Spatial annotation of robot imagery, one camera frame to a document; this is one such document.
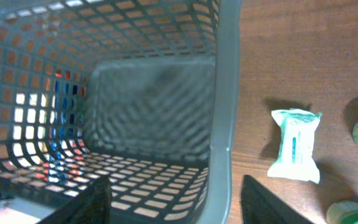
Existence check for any green lid glass jar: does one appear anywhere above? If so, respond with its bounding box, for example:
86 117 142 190
326 200 358 224

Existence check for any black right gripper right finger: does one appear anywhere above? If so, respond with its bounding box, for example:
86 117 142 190
241 175 312 224

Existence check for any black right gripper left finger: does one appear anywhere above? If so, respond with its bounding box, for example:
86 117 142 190
39 176 112 224

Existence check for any grey plastic mesh basket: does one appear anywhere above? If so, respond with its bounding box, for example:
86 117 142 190
0 0 241 223

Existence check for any green white tissue pack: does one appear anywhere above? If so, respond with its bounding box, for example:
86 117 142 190
267 108 322 184

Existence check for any blue cardboard food box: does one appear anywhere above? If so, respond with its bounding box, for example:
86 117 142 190
50 70 88 181

